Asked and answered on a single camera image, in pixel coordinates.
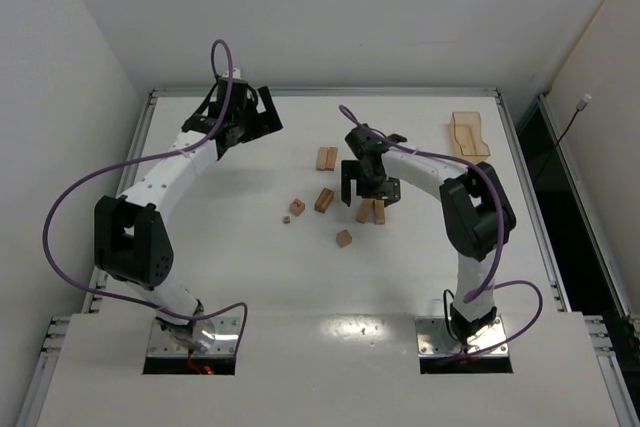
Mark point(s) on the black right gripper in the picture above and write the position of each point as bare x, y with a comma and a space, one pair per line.
372, 187

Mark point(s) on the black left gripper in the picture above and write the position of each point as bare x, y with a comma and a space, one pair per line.
252, 117

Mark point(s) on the long wood block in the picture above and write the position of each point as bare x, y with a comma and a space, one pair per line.
379, 212
364, 211

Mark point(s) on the dark-sided wood block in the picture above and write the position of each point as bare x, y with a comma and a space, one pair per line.
324, 200

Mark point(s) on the wood plank block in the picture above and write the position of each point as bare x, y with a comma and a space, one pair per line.
321, 159

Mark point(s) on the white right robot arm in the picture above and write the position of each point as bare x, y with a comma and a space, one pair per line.
477, 215

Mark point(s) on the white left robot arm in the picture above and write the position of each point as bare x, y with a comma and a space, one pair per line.
131, 242

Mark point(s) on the wood cube with letter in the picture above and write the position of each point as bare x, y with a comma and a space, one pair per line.
297, 206

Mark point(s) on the translucent amber plastic tray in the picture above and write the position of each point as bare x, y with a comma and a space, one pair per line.
465, 133

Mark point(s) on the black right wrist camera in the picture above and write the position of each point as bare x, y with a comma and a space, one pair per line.
364, 142

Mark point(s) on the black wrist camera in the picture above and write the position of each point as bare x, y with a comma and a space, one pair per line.
364, 142
205, 117

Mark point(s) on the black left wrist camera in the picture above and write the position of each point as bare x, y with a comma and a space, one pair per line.
205, 117

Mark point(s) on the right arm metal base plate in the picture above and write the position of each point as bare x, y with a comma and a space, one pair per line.
434, 341

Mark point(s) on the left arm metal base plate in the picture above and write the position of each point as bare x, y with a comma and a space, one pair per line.
220, 337

